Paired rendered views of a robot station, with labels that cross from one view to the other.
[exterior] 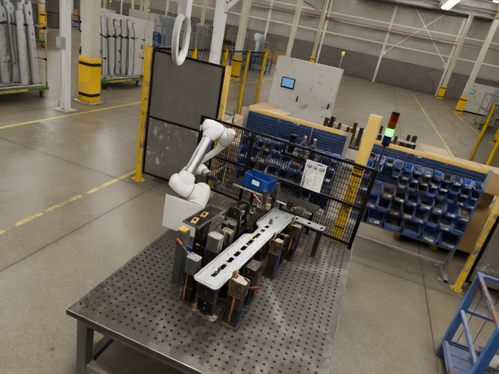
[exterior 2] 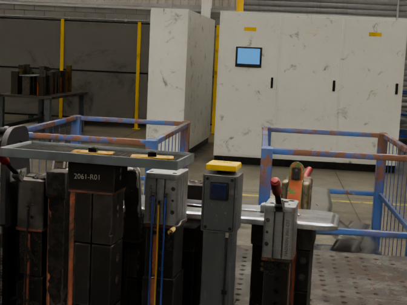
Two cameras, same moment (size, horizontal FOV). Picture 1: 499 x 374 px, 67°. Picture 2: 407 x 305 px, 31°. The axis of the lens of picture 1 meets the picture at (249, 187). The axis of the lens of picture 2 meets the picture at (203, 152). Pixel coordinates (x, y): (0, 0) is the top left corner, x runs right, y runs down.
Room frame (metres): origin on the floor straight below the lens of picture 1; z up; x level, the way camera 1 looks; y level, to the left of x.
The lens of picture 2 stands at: (2.50, 1.77, 1.36)
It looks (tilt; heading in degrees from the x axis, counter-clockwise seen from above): 7 degrees down; 261
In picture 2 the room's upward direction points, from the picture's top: 3 degrees clockwise
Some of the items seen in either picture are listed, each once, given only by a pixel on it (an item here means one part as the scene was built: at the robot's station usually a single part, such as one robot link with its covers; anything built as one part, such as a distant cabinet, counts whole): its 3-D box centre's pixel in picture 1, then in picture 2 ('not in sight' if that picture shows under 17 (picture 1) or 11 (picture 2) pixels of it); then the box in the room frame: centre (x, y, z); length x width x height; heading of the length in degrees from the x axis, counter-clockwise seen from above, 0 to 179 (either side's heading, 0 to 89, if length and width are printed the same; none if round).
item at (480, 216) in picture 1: (445, 200); not in sight; (5.44, -2.98, 0.68); 1.20 x 0.80 x 1.35; 77
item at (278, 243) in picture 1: (272, 257); not in sight; (2.54, -0.30, 0.87); 0.12 x 0.09 x 0.35; 68
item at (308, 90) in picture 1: (303, 93); not in sight; (9.83, -0.86, 1.22); 1.60 x 0.54 x 2.45; 75
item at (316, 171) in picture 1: (313, 176); not in sight; (3.46, -0.59, 1.30); 0.23 x 0.02 x 0.31; 68
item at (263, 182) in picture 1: (259, 181); not in sight; (3.53, -0.09, 1.10); 0.30 x 0.17 x 0.13; 59
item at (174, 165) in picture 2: (204, 216); (99, 154); (2.46, 0.28, 1.16); 0.37 x 0.14 x 0.02; 158
